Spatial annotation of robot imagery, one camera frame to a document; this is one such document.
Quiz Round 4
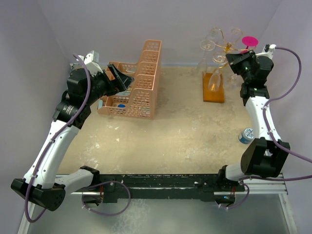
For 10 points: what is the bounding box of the blue white small jar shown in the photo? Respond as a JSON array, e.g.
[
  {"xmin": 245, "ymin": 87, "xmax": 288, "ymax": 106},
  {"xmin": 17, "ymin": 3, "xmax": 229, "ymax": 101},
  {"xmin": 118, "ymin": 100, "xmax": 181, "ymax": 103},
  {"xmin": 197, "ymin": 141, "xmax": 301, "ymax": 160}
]
[{"xmin": 238, "ymin": 128, "xmax": 254, "ymax": 144}]

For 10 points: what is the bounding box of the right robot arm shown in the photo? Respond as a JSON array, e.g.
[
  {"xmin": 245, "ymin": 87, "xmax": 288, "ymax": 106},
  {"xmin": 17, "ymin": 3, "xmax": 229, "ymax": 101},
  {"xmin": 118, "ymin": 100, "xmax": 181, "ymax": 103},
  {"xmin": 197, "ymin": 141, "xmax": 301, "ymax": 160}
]
[{"xmin": 216, "ymin": 50, "xmax": 290, "ymax": 191}]

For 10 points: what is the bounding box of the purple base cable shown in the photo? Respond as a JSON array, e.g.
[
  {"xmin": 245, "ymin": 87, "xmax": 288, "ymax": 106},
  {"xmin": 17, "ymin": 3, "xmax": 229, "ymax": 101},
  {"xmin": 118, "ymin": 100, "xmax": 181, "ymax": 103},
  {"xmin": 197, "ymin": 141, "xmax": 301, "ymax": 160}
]
[
  {"xmin": 218, "ymin": 182, "xmax": 250, "ymax": 210},
  {"xmin": 81, "ymin": 180, "xmax": 132, "ymax": 216}
]

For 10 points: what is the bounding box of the clear flute wine glass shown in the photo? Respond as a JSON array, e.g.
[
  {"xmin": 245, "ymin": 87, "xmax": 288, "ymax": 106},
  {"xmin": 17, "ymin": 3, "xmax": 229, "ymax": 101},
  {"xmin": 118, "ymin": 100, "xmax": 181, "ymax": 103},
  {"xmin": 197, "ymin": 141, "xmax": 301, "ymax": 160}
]
[{"xmin": 208, "ymin": 51, "xmax": 227, "ymax": 92}]

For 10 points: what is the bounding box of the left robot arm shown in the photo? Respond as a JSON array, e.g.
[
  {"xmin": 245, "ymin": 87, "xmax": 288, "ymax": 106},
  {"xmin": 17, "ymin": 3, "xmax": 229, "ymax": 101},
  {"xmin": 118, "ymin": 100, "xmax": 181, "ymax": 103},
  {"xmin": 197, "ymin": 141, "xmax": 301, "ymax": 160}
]
[{"xmin": 11, "ymin": 64, "xmax": 134, "ymax": 211}]

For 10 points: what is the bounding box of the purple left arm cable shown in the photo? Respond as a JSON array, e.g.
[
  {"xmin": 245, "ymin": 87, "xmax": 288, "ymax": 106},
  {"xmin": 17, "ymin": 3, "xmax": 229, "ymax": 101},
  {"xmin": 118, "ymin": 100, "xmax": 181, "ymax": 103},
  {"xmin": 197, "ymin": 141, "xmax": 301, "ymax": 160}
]
[{"xmin": 24, "ymin": 54, "xmax": 92, "ymax": 223}]

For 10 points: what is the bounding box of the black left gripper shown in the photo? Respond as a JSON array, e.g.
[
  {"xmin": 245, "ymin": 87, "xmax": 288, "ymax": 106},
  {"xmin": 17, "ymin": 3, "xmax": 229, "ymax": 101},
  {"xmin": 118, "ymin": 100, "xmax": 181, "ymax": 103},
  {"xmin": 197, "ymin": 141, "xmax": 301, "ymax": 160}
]
[{"xmin": 84, "ymin": 63, "xmax": 133, "ymax": 105}]

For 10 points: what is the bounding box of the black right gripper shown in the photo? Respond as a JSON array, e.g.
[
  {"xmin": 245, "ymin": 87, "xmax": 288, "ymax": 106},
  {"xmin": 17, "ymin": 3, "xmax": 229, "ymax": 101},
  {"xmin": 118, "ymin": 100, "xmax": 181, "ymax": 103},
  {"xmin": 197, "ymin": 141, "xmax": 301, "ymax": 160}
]
[{"xmin": 226, "ymin": 50, "xmax": 256, "ymax": 83}]

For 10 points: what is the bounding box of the wooden rack base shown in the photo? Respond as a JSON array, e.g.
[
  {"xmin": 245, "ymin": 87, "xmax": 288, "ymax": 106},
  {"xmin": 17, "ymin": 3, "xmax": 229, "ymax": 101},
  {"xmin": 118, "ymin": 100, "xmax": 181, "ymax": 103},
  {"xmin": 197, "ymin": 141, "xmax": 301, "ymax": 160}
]
[{"xmin": 202, "ymin": 72, "xmax": 225, "ymax": 103}]

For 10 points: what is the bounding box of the clear wine glass back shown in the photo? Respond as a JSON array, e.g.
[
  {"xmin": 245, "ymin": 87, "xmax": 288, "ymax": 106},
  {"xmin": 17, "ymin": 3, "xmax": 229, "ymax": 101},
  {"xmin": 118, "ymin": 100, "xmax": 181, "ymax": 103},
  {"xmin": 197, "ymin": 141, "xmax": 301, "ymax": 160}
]
[{"xmin": 196, "ymin": 39, "xmax": 215, "ymax": 74}]

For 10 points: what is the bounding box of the gold wire wine glass rack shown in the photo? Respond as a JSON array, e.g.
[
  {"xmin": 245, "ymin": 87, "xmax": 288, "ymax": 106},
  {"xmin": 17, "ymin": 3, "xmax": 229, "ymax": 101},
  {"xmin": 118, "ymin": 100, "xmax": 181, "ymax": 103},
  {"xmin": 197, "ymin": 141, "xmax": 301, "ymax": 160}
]
[{"xmin": 210, "ymin": 27, "xmax": 246, "ymax": 66}]

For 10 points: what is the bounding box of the clear wine glass far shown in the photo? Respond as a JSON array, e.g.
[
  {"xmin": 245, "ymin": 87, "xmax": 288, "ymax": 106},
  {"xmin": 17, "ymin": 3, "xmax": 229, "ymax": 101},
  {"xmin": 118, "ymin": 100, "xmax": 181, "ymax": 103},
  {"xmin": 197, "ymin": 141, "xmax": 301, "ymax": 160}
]
[{"xmin": 205, "ymin": 27, "xmax": 220, "ymax": 43}]

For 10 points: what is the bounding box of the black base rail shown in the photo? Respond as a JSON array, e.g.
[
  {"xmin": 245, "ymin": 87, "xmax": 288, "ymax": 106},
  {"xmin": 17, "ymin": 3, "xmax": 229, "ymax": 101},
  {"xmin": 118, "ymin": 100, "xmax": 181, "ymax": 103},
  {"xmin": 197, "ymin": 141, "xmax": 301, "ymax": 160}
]
[{"xmin": 70, "ymin": 173, "xmax": 247, "ymax": 204}]

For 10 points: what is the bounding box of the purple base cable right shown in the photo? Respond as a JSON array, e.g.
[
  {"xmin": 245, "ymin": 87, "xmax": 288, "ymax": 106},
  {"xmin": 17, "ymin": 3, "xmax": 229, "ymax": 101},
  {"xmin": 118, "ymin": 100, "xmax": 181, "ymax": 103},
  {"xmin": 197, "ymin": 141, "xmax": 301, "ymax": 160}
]
[{"xmin": 218, "ymin": 182, "xmax": 250, "ymax": 210}]

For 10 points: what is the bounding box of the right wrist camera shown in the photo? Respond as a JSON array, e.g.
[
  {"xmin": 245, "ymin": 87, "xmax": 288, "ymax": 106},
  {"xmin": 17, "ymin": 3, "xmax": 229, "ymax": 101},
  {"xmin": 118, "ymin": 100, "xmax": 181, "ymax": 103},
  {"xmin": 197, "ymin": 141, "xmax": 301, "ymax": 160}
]
[{"xmin": 256, "ymin": 44, "xmax": 276, "ymax": 59}]

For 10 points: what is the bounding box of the peach plastic file organizer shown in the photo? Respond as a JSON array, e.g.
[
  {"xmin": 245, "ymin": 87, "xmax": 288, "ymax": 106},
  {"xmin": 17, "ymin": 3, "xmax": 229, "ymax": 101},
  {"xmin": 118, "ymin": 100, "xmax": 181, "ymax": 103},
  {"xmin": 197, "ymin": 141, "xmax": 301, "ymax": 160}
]
[{"xmin": 97, "ymin": 39, "xmax": 162, "ymax": 119}]

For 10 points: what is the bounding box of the clear round wine glass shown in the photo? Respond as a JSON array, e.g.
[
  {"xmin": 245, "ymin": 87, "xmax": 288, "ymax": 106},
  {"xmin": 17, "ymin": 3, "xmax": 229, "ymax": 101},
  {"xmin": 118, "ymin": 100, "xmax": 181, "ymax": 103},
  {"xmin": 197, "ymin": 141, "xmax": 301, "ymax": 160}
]
[{"xmin": 228, "ymin": 68, "xmax": 240, "ymax": 87}]

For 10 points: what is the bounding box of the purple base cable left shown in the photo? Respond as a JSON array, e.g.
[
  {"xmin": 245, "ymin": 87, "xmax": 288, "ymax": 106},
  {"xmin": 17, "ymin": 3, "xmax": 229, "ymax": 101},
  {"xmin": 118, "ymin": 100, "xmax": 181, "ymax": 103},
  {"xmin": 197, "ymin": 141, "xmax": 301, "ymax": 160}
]
[{"xmin": 81, "ymin": 180, "xmax": 132, "ymax": 216}]

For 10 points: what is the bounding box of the pink wine glass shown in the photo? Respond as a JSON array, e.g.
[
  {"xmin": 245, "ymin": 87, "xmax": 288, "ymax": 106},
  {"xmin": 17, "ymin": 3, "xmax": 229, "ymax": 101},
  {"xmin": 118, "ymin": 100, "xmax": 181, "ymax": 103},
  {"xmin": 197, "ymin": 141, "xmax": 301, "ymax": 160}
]
[{"xmin": 240, "ymin": 36, "xmax": 259, "ymax": 54}]

